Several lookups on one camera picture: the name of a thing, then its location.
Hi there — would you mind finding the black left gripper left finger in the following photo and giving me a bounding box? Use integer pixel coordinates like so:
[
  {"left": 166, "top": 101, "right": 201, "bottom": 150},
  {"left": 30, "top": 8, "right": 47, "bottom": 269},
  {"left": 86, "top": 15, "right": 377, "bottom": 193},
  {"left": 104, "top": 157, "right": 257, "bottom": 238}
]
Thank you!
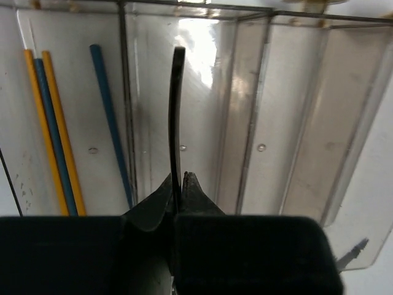
[{"left": 1, "top": 179, "right": 171, "bottom": 294}]

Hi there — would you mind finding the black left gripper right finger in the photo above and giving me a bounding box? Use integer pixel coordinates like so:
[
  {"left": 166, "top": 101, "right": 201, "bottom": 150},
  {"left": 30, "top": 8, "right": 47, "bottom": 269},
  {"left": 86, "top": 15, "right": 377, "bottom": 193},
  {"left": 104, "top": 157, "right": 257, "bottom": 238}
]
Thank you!
[{"left": 173, "top": 172, "right": 344, "bottom": 294}]

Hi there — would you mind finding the yellow chopstick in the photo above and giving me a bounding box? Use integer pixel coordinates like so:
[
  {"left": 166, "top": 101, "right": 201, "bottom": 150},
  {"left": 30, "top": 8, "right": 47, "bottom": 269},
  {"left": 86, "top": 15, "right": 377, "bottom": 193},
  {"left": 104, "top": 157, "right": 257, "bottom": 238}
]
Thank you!
[
  {"left": 24, "top": 49, "right": 69, "bottom": 216},
  {"left": 42, "top": 50, "right": 87, "bottom": 216}
]

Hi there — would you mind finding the black spoon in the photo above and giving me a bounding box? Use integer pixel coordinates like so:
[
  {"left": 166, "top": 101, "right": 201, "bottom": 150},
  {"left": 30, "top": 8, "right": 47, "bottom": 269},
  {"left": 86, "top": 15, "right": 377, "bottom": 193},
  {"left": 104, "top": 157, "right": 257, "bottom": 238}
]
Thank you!
[{"left": 168, "top": 46, "right": 185, "bottom": 214}]

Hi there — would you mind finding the clear plastic compartment organizer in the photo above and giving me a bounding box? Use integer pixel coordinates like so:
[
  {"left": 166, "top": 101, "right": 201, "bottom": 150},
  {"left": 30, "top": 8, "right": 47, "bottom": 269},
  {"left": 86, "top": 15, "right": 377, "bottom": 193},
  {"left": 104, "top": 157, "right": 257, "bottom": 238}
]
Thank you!
[{"left": 1, "top": 1, "right": 392, "bottom": 270}]

